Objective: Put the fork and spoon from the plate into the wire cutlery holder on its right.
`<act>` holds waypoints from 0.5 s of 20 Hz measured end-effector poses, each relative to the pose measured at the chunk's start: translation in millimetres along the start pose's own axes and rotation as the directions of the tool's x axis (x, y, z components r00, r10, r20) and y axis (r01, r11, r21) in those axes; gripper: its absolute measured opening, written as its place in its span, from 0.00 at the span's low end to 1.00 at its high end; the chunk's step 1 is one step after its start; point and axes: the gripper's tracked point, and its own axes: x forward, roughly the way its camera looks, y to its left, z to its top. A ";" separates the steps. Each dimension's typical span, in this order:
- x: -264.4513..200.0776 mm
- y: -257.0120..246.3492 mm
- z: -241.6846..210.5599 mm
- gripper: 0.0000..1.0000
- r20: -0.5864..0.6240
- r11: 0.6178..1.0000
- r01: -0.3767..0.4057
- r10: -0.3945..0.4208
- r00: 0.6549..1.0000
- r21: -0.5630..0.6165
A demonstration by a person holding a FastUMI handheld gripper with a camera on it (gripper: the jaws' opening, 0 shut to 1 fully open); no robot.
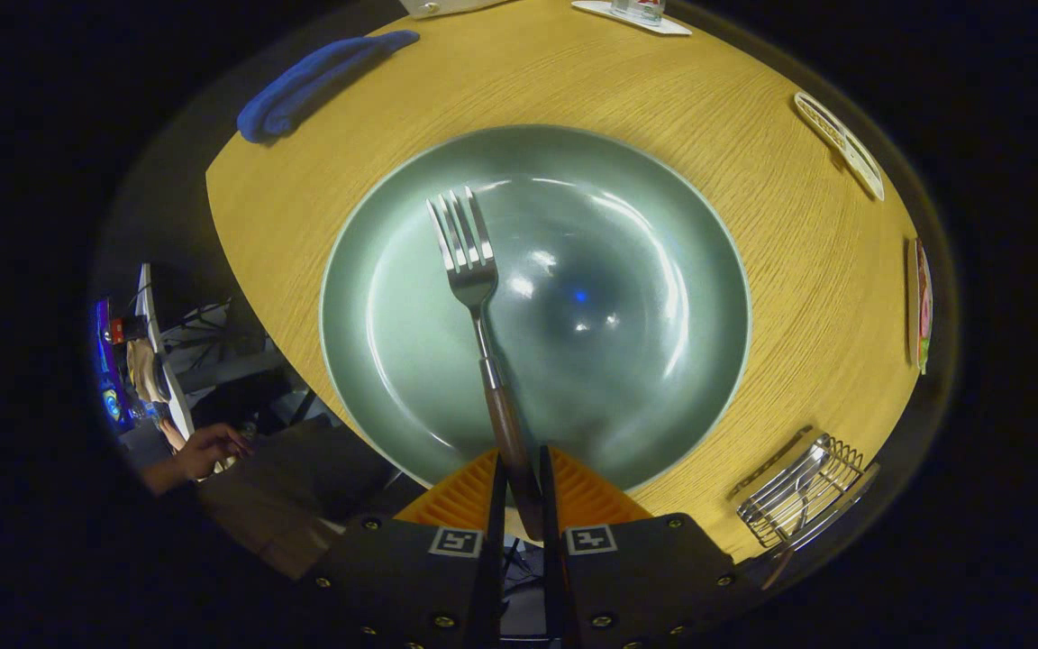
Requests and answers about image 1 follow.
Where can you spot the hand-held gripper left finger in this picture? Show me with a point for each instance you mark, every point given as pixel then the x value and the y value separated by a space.
pixel 493 559

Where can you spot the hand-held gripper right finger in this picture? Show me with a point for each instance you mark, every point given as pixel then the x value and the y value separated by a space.
pixel 555 577

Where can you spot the person's khaki garment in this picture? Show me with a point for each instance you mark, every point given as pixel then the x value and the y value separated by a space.
pixel 303 505

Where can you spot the pale green plate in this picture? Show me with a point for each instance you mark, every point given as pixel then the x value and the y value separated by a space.
pixel 618 270

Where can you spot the beige object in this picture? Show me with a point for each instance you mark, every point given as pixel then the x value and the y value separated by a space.
pixel 148 370

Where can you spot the white side desk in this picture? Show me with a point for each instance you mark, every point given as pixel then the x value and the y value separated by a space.
pixel 151 306

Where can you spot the glowing computer monitor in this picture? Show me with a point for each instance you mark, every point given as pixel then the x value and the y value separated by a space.
pixel 104 361

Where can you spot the plate of meat and salad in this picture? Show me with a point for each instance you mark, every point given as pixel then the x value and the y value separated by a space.
pixel 922 306

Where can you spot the blue folded cloth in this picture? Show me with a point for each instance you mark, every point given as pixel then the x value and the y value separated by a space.
pixel 303 86

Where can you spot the white divided bean dish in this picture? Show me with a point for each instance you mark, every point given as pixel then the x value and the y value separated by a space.
pixel 843 144

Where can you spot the white toaster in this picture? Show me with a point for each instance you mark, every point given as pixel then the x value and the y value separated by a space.
pixel 438 7

